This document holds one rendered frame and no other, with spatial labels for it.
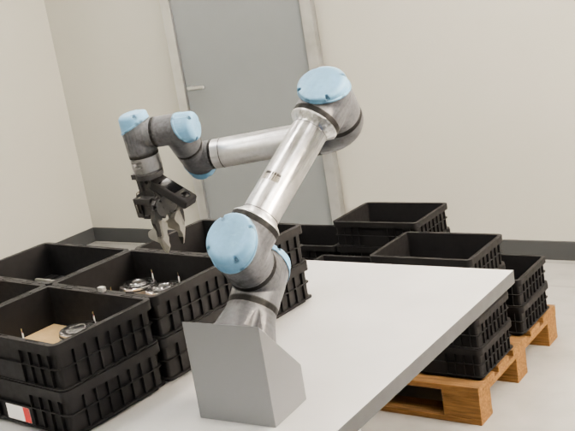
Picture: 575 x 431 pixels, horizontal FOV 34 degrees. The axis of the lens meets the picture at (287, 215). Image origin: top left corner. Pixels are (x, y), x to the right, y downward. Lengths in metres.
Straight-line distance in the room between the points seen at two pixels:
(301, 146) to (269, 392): 0.54
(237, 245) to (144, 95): 4.31
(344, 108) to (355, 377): 0.62
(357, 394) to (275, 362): 0.22
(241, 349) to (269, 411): 0.15
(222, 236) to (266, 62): 3.59
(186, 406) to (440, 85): 3.15
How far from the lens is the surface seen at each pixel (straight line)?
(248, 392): 2.04
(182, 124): 2.28
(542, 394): 3.63
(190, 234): 2.89
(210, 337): 2.04
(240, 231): 1.99
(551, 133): 4.87
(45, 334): 2.51
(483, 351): 3.39
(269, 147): 2.31
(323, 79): 2.15
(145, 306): 2.26
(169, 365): 2.36
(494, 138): 4.98
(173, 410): 2.22
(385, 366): 2.25
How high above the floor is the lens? 1.62
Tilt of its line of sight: 14 degrees down
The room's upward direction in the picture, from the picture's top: 9 degrees counter-clockwise
